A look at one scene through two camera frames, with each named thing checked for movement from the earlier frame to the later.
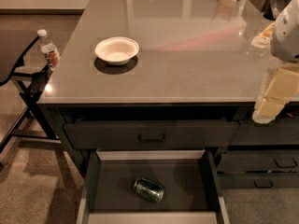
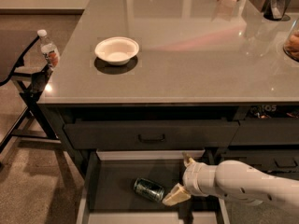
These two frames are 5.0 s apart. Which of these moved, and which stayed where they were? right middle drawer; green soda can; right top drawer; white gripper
Moved: white gripper
Stayed: right top drawer; green soda can; right middle drawer
